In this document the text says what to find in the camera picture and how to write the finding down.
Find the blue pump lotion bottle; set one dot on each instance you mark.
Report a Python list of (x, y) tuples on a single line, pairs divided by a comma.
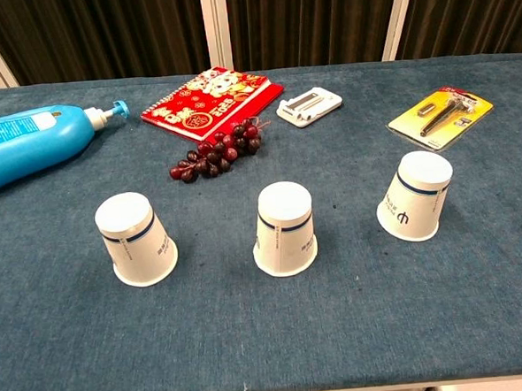
[(27, 139)]

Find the dark red grape bunch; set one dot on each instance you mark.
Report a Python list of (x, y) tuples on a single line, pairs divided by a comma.
[(223, 153)]

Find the blue tablecloth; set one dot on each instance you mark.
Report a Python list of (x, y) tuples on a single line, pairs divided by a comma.
[(269, 328)]

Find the white paper cup large logo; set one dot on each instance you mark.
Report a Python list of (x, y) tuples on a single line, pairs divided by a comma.
[(416, 199)]

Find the dark brown curtain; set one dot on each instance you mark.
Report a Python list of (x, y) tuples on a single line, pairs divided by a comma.
[(100, 32)]

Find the red spiral notebook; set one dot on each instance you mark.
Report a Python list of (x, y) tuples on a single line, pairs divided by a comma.
[(206, 103)]

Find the white folding phone stand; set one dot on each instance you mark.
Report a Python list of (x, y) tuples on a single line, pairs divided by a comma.
[(308, 106)]

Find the white paper cup blue stripe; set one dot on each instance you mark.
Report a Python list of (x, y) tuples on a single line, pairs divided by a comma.
[(135, 243), (285, 234)]

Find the yellow razor blister pack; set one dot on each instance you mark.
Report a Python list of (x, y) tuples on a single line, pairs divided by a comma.
[(442, 115)]

